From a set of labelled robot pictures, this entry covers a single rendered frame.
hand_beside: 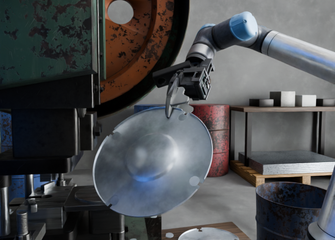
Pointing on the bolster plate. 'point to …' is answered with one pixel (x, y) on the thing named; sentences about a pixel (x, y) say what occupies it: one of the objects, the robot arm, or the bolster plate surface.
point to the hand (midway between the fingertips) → (167, 115)
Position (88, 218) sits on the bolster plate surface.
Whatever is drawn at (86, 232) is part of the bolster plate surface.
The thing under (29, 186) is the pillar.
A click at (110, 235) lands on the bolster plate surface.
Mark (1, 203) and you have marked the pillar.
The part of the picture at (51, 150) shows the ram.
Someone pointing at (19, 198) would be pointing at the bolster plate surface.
